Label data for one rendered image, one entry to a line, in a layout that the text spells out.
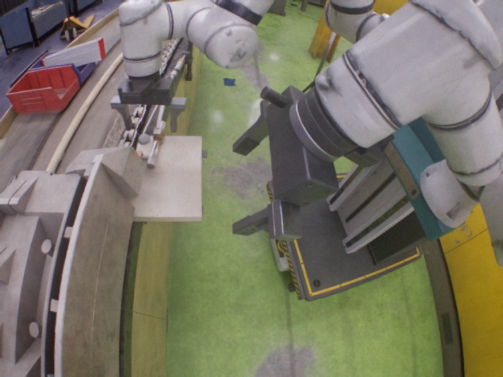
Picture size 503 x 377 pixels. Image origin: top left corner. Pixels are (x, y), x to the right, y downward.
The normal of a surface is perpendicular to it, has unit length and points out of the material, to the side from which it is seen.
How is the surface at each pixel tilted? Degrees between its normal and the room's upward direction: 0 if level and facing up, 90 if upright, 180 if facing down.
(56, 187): 10
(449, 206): 68
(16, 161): 0
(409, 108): 96
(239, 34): 89
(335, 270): 0
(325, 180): 25
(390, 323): 0
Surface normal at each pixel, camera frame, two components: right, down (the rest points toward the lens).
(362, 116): -0.40, 0.64
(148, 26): 0.57, 0.73
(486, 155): -0.18, 0.80
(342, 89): -0.74, 0.15
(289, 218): 0.57, -0.39
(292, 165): -0.82, -0.23
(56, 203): 0.01, -0.55
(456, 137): -0.44, 0.88
